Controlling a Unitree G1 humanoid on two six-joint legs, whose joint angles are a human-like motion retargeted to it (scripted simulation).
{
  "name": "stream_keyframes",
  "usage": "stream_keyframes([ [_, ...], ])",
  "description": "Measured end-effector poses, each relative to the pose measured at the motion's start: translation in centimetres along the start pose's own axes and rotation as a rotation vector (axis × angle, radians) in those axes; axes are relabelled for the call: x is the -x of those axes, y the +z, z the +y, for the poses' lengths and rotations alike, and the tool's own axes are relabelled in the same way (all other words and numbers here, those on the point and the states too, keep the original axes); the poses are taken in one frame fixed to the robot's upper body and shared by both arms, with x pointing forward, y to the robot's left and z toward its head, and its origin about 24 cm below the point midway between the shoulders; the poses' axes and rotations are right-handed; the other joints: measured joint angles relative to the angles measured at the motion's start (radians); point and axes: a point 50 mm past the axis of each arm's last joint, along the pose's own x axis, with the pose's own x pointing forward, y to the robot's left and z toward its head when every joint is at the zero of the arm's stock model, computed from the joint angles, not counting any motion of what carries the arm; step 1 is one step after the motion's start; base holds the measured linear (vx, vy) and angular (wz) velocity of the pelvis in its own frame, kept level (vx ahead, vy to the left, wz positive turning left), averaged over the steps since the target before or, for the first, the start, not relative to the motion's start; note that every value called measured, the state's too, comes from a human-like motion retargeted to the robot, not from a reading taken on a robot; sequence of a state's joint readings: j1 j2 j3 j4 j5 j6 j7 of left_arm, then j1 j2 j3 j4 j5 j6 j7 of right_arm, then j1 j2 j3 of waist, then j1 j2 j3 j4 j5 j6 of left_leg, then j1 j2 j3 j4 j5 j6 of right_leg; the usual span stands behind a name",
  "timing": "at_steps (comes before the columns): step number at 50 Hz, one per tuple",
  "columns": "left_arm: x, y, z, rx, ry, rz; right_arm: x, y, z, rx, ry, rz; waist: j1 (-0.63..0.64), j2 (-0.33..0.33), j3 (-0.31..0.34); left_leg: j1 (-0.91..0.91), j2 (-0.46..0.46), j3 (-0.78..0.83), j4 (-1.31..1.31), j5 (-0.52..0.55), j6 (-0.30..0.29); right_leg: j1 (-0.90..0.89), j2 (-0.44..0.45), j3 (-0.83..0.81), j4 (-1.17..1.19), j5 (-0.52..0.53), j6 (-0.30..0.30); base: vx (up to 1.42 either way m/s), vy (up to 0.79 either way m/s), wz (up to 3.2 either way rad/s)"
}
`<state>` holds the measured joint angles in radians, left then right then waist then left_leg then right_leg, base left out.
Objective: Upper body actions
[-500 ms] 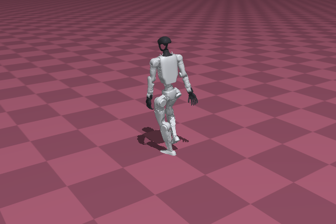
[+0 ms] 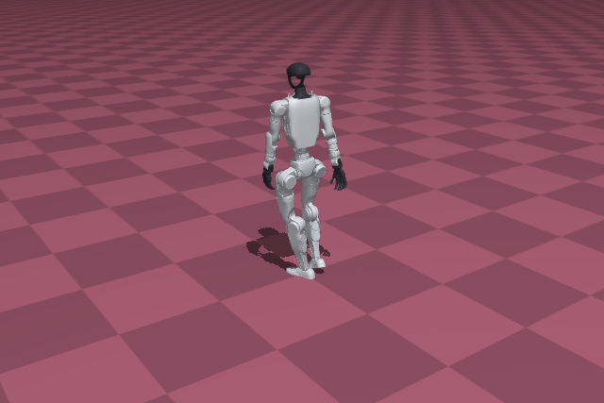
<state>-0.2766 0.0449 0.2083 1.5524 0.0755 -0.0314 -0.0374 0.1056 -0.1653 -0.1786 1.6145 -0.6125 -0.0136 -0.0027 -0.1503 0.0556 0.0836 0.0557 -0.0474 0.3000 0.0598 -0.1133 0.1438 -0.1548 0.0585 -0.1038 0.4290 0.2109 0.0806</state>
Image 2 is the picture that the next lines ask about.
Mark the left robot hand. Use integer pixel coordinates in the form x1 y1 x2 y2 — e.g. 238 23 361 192
262 164 275 190

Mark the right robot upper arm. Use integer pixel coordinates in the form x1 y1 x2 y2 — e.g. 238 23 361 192
317 95 334 138

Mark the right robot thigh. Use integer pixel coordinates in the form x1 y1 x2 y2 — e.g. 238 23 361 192
301 159 327 221

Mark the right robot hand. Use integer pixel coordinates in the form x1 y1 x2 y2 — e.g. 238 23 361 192
330 159 347 191

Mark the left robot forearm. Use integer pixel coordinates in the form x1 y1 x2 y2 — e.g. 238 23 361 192
263 132 277 170

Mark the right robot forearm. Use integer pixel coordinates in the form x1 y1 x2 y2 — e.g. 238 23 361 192
326 128 342 166

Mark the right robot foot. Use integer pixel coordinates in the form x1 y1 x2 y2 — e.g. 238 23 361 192
308 258 326 268

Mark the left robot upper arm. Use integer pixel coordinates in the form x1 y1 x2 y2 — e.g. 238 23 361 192
268 100 288 143

